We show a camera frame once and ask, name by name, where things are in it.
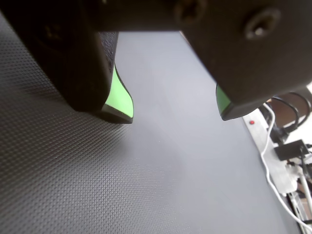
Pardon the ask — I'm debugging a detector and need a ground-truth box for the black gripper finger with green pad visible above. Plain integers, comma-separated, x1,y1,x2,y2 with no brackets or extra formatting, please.
0,0,135,124
175,0,312,121

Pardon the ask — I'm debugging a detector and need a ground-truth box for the black power adapter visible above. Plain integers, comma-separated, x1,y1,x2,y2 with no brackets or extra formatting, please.
273,139,311,161

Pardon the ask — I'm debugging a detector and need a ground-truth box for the dark grey textured mat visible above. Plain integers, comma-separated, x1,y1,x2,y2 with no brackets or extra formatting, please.
0,12,303,234

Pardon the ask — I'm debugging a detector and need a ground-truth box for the looped black cable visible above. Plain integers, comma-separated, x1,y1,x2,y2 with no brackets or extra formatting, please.
267,91,312,134

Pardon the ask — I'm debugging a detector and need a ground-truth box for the thin white cable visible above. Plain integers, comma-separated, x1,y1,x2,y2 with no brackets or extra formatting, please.
261,102,312,225

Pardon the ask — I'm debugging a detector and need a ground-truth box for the silver power strip red switch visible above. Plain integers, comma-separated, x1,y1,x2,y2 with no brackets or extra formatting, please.
242,107,297,196

